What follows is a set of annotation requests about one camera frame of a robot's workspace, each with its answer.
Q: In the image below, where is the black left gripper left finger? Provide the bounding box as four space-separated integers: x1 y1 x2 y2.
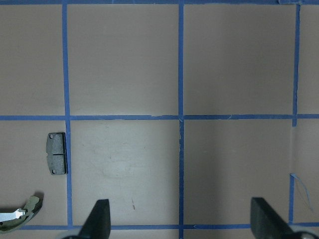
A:
77 199 111 239

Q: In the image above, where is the black brake pad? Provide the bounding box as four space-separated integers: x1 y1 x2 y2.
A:
46 132 68 175

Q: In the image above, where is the brown grid table mat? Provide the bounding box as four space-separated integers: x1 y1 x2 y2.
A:
0 0 319 239

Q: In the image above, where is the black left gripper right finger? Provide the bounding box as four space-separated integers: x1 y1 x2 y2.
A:
250 197 293 239

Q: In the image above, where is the olive curved brake shoe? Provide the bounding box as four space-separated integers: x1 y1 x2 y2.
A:
0 191 45 234

